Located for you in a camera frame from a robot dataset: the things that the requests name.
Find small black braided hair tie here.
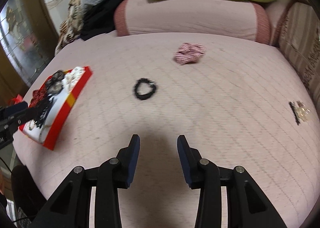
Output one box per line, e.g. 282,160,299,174
133,78,158,101

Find pink quilted bolster pillow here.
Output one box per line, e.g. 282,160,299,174
114,0,271,44

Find stained glass door panel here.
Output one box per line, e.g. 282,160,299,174
1,0,50,86

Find leaf print cloth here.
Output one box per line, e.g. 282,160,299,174
55,0,84,55

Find red box with white interior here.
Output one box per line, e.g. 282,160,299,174
19,66,92,150

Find red plaid scrunchie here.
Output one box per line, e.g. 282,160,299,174
174,43,206,65

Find black claw hair clip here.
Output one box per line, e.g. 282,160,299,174
27,97,53,128

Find black cloth on bed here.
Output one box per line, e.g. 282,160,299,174
80,0,124,41

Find black metal hair clip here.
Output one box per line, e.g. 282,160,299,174
289,101,300,125

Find white dotted scrunchie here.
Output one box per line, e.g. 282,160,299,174
62,66,85,93

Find red bag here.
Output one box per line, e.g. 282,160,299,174
9,94,23,106

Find black sheer dotted scrunchie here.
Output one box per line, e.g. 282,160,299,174
45,70,65,95

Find red polka dot scrunchie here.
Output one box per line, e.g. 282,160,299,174
29,86,48,107

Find striped beige cushion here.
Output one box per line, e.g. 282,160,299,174
279,3,319,101

